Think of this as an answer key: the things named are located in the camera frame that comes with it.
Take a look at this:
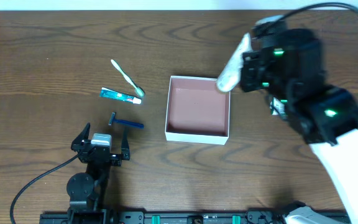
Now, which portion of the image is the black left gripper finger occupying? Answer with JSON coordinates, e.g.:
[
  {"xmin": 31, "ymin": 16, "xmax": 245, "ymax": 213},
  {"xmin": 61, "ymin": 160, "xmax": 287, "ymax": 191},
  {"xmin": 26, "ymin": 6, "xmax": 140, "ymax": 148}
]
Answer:
[
  {"xmin": 121, "ymin": 128, "xmax": 130, "ymax": 156},
  {"xmin": 72, "ymin": 123, "xmax": 91, "ymax": 144}
]

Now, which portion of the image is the green white soap box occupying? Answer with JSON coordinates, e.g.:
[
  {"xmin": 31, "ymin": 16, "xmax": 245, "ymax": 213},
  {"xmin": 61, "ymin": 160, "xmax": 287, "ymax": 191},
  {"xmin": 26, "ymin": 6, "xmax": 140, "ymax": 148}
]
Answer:
[{"xmin": 269, "ymin": 98, "xmax": 287, "ymax": 121}]

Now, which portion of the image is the teal toothpaste tube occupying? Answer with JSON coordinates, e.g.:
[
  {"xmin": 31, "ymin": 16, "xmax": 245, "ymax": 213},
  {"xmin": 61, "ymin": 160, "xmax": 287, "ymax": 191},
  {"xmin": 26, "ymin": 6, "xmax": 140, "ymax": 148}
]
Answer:
[{"xmin": 99, "ymin": 87, "xmax": 142, "ymax": 105}]

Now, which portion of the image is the white floral cone tube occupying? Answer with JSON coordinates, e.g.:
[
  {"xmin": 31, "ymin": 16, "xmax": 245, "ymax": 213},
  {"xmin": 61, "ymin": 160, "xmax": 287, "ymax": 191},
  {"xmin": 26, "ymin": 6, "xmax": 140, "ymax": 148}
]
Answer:
[{"xmin": 216, "ymin": 33, "xmax": 252, "ymax": 92}]

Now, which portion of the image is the white box with pink interior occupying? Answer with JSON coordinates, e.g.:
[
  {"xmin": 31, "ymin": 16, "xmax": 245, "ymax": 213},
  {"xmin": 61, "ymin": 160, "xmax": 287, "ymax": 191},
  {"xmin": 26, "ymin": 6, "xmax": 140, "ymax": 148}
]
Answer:
[{"xmin": 165, "ymin": 76, "xmax": 231, "ymax": 145}]

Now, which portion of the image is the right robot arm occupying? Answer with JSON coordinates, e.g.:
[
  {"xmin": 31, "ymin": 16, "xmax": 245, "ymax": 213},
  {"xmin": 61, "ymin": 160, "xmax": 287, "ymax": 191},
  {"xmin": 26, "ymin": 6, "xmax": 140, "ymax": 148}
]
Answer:
[{"xmin": 240, "ymin": 21, "xmax": 358, "ymax": 223}]

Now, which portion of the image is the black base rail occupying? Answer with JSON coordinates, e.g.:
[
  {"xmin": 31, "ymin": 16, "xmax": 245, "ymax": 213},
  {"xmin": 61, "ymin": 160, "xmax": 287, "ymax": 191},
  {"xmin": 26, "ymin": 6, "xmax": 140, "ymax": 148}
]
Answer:
[{"xmin": 39, "ymin": 208, "xmax": 351, "ymax": 224}]

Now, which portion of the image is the green white toothbrush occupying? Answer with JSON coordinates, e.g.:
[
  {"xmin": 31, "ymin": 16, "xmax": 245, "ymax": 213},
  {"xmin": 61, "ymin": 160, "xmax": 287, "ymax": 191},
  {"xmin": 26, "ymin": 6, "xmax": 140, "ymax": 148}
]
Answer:
[{"xmin": 111, "ymin": 59, "xmax": 145, "ymax": 98}]

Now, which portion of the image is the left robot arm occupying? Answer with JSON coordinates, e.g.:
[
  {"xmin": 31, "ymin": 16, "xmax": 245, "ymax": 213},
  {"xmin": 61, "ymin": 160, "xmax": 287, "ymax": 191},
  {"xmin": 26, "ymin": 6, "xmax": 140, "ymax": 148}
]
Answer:
[{"xmin": 67, "ymin": 123, "xmax": 131, "ymax": 224}]

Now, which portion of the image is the blue disposable razor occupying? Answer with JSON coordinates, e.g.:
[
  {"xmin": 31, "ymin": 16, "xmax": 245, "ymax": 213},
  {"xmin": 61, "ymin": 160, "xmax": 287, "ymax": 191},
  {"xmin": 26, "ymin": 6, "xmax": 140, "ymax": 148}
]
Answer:
[{"xmin": 108, "ymin": 112, "xmax": 144, "ymax": 129}]

